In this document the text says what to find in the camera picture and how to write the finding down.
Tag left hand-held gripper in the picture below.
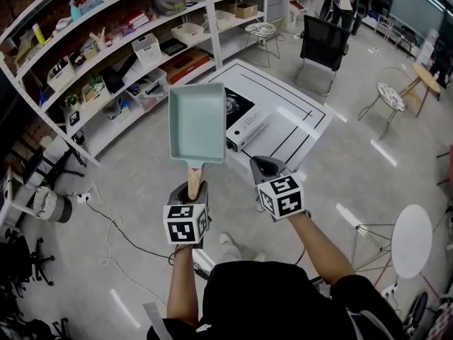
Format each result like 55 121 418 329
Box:
162 180 212 250

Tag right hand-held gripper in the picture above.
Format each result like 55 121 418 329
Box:
249 155 306 222

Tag white portable gas stove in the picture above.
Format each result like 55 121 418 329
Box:
222 86 272 153

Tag grey square pan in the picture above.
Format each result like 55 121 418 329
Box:
167 81 228 202

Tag person's left forearm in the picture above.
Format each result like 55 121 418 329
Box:
165 243 200 329

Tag person's right forearm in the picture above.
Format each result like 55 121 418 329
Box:
288 211 357 285

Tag person's left white shoe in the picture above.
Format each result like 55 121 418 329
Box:
218 231 242 261

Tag small white storage bin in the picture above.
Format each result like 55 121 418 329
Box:
104 96 132 122

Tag clear plastic storage box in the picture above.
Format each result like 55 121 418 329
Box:
126 67 169 113

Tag red flat box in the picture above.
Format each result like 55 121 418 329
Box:
161 47 212 85

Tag person's black shirt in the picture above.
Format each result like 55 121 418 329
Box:
147 260 405 340

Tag cream storage bin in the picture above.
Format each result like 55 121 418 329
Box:
81 78 113 115
171 22 205 46
203 9 236 31
47 57 77 92

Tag black mesh office chair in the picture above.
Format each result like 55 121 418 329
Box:
294 14 352 98

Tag black bag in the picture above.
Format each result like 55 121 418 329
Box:
100 66 127 94

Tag grey woven laundry basket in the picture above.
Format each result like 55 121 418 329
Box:
33 185 74 224

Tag black flat tray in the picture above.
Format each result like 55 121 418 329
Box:
161 38 188 57

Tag white metal shelving unit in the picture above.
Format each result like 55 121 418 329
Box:
0 0 268 168

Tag cardboard box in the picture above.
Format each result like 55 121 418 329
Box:
234 1 259 20

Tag round white side table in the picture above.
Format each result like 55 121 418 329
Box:
353 203 434 287

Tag round wooden side table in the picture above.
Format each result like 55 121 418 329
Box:
399 62 442 118

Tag red white book stack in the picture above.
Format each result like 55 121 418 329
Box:
123 11 151 30

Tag black swivel chair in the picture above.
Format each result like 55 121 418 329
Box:
0 234 57 287

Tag grey fabric bag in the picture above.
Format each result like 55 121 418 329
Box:
152 0 188 17

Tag yellow bottle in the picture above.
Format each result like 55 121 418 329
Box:
32 23 47 45

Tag black cable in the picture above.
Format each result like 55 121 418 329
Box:
84 200 175 260

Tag white cable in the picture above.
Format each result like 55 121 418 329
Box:
84 182 123 267

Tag grey shoulder strap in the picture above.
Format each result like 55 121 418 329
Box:
346 308 378 340
142 301 166 340

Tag round patterned wire stool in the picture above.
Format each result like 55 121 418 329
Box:
243 21 286 69
357 81 406 142

